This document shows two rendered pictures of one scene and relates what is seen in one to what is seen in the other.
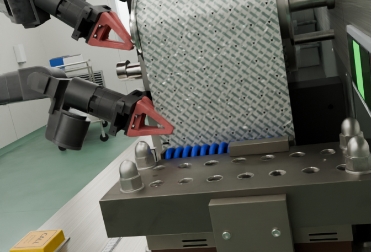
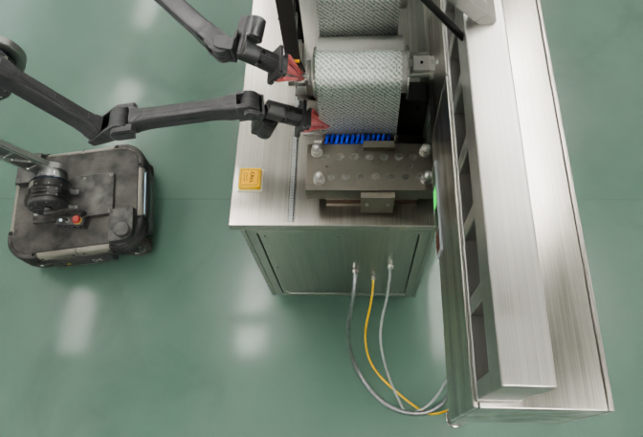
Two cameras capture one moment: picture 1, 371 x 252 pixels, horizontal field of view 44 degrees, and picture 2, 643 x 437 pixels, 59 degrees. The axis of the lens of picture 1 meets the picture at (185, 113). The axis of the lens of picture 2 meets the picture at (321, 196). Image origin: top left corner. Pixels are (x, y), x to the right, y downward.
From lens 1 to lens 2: 1.29 m
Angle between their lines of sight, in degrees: 52
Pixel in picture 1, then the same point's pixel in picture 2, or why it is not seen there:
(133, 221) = (321, 195)
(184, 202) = (347, 192)
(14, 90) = (232, 117)
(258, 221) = (381, 202)
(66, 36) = not seen: outside the picture
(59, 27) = not seen: outside the picture
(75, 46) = not seen: outside the picture
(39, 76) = (253, 114)
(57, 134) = (260, 133)
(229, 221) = (368, 201)
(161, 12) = (332, 84)
